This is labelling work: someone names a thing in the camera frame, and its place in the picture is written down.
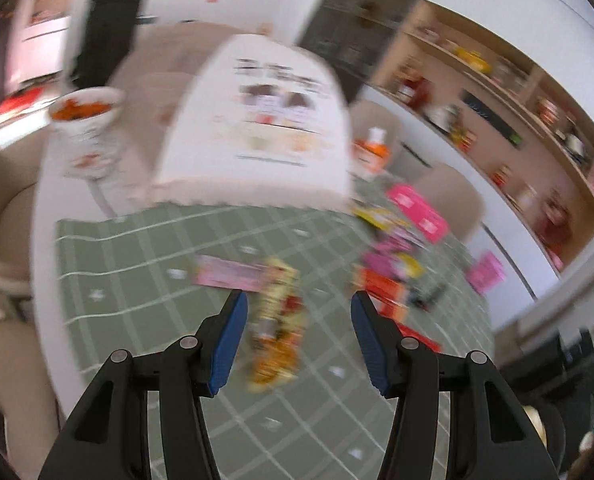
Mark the pink wrapper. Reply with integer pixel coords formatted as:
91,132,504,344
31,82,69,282
193,255,273,291

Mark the white bowl with orange food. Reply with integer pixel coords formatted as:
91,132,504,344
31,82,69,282
47,86,126,179

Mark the black bag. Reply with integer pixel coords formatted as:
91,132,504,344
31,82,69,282
68,0,144,92

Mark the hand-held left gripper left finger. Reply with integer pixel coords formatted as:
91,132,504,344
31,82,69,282
38,288,250,480

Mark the dark glass cabinet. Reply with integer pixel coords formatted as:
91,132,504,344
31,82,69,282
297,0,440,93

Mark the orange red packet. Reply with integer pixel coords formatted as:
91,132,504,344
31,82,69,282
353,265,442,356

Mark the yellow red snack packet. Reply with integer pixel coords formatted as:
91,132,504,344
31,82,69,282
247,258,309,392

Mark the beige mesh food cover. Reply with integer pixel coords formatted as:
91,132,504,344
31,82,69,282
109,22,238,201

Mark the black hook rail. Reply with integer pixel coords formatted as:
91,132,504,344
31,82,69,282
462,90,523,148

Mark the pink toy bin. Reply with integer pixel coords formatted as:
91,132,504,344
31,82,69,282
467,251,506,295

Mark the orange tissue box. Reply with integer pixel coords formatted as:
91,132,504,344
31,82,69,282
351,127,393,178

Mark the pink toy dustpan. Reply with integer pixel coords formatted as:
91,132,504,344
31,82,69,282
359,250,423,281

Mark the white printed food cover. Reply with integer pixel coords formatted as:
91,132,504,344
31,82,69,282
152,35,353,208

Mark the wooden shelf unit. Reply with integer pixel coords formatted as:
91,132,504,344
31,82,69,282
367,0,594,273

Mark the green checked tablecloth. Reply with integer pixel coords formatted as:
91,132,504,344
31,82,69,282
54,180,495,480

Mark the colourful wrapper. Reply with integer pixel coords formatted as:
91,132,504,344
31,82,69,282
377,227,425,253

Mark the white lower cabinet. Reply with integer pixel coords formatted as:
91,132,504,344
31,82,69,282
357,85,563,301

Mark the yellow bowl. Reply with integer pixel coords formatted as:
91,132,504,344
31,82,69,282
454,47,493,73

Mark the red bag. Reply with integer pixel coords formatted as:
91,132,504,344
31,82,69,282
397,75,430,107

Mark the beige chair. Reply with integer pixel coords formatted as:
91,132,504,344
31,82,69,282
349,100,405,161
0,130,40,461
414,164,484,241

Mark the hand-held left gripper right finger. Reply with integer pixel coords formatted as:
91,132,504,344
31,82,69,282
351,290,561,480

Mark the bust with pearl necklace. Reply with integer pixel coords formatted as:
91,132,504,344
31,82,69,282
534,195,573,261

